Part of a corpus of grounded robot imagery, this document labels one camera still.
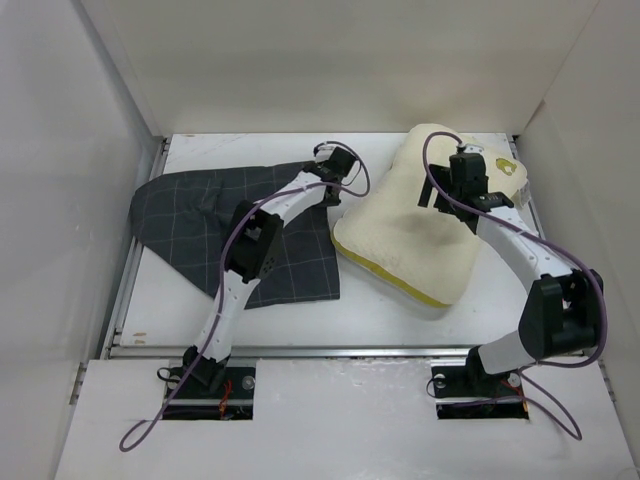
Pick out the cream pillow with yellow edge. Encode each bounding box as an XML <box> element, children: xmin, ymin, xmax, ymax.
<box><xmin>331</xmin><ymin>123</ymin><xmax>531</xmax><ymax>309</ymax></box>

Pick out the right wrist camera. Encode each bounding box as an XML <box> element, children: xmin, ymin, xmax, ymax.
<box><xmin>456</xmin><ymin>142</ymin><xmax>484</xmax><ymax>155</ymax></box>

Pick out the dark grey checked pillowcase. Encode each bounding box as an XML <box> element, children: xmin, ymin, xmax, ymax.
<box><xmin>130</xmin><ymin>162</ymin><xmax>340</xmax><ymax>309</ymax></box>

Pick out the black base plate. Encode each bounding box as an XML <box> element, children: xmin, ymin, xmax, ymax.
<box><xmin>431</xmin><ymin>365</ymin><xmax>523</xmax><ymax>401</ymax></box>
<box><xmin>171</xmin><ymin>365</ymin><xmax>257</xmax><ymax>407</ymax></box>

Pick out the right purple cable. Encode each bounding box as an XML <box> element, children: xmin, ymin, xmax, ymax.
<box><xmin>422</xmin><ymin>130</ymin><xmax>609</xmax><ymax>442</ymax></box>

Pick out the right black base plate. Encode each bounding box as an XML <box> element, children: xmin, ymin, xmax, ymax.
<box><xmin>431</xmin><ymin>365</ymin><xmax>523</xmax><ymax>401</ymax></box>

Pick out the white pillow care label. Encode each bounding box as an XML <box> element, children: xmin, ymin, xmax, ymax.
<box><xmin>517</xmin><ymin>182</ymin><xmax>531</xmax><ymax>209</ymax></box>

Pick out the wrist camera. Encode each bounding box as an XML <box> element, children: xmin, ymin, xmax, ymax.
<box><xmin>313</xmin><ymin>142</ymin><xmax>334</xmax><ymax>157</ymax></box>
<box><xmin>456</xmin><ymin>142</ymin><xmax>484</xmax><ymax>155</ymax></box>

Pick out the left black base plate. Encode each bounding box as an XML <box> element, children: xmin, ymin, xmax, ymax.
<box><xmin>171</xmin><ymin>365</ymin><xmax>257</xmax><ymax>407</ymax></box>

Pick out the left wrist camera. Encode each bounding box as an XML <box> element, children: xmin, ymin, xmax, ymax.
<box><xmin>313</xmin><ymin>142</ymin><xmax>334</xmax><ymax>157</ymax></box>

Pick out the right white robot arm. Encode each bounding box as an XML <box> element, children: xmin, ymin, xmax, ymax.
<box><xmin>419</xmin><ymin>152</ymin><xmax>607</xmax><ymax>398</ymax></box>

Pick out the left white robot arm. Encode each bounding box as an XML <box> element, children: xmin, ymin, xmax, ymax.
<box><xmin>177</xmin><ymin>141</ymin><xmax>362</xmax><ymax>397</ymax></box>

